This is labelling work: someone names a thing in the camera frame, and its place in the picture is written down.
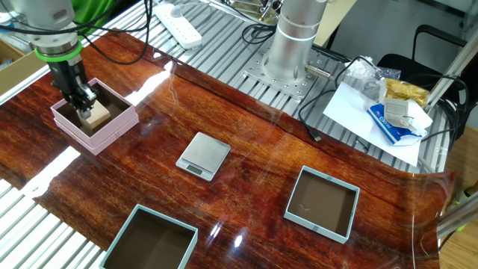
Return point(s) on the silver digital scale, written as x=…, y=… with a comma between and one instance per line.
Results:
x=205, y=151

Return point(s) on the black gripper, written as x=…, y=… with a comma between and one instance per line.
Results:
x=67, y=76

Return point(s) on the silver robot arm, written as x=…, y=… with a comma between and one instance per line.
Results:
x=295, y=45

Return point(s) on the gold foil bag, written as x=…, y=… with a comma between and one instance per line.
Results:
x=405, y=91

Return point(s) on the white plastic packet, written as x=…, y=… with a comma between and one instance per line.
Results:
x=396, y=110

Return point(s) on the clear plastic bag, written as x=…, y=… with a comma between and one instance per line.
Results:
x=358, y=69

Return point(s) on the light green shoe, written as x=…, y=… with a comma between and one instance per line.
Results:
x=461, y=198

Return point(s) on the white power strip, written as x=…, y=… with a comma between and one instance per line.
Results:
x=179, y=26

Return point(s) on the wood grain table mat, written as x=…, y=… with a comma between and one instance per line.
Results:
x=261, y=194

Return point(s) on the black metal frame chair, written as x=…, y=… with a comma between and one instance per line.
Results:
x=399, y=63

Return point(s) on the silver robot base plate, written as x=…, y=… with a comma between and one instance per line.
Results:
x=254, y=73

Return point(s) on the white paper sheet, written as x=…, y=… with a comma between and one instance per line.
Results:
x=345, y=108

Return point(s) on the pink cardboard box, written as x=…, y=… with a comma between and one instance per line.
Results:
x=112, y=136

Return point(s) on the brass metal fixture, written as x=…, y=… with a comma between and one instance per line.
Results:
x=257, y=7

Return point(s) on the shallow light blue box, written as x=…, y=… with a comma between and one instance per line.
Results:
x=321, y=205

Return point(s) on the green cloth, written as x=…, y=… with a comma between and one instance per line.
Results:
x=93, y=11

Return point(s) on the tan wooden board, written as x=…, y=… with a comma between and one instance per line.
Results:
x=336, y=18

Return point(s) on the open cardboard box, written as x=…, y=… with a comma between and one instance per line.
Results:
x=18, y=73

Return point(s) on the blue tissue pack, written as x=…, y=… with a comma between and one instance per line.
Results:
x=382, y=125

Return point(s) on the deep light blue box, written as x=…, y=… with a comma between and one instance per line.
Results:
x=149, y=243

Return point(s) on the aluminium frame post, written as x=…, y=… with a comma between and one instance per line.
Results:
x=453, y=67
x=453, y=220

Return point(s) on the silver base connector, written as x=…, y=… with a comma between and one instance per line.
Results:
x=317, y=71

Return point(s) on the light wooden cube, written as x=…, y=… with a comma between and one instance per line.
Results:
x=100, y=116

